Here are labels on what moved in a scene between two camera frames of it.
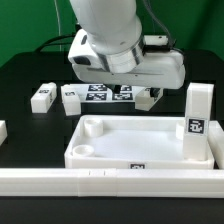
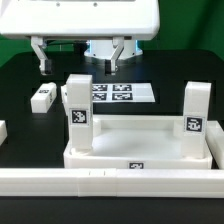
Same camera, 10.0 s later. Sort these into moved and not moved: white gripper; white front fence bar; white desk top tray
Moved: white gripper
Not moved: white front fence bar; white desk top tray
